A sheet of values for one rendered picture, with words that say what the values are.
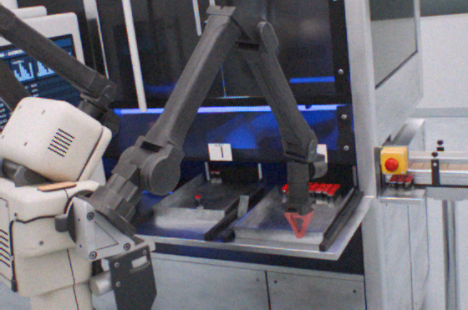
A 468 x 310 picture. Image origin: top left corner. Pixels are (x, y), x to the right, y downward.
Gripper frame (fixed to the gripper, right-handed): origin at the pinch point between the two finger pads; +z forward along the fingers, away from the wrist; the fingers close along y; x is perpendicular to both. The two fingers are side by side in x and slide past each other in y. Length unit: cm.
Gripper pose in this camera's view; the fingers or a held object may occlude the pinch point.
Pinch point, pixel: (299, 235)
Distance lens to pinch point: 159.7
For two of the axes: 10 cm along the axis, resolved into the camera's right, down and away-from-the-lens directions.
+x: -9.0, 0.0, 4.4
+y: 4.3, -0.9, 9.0
